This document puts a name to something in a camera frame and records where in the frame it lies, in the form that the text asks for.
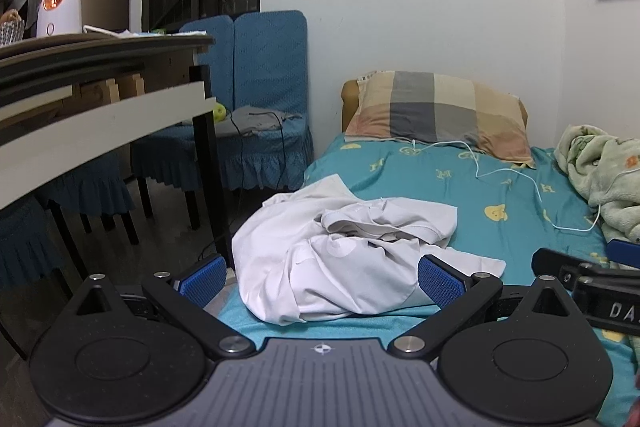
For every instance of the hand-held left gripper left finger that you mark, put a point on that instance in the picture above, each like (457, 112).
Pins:
(202, 284)

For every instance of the white papers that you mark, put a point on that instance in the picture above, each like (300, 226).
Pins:
(140, 33)

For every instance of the teal printed bed sheet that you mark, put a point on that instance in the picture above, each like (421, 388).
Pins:
(450, 177)

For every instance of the white shirt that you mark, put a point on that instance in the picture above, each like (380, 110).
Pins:
(340, 257)

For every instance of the white humidifier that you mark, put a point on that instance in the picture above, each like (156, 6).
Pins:
(57, 12)

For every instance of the grey cloth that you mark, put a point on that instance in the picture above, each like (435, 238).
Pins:
(255, 119)

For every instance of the woven basket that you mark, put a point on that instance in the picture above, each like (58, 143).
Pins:
(11, 29)

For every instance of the dark dining table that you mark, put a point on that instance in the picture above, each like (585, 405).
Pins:
(100, 107)

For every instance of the green ball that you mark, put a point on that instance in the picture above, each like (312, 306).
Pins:
(219, 112)

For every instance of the plaid pillow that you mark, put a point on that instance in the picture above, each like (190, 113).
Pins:
(435, 112)

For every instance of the light green fleece blanket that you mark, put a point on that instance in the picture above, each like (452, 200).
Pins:
(600, 172)

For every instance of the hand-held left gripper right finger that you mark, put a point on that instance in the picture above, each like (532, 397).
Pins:
(440, 282)

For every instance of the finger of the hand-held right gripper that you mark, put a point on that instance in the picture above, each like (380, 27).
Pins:
(625, 254)
(555, 264)

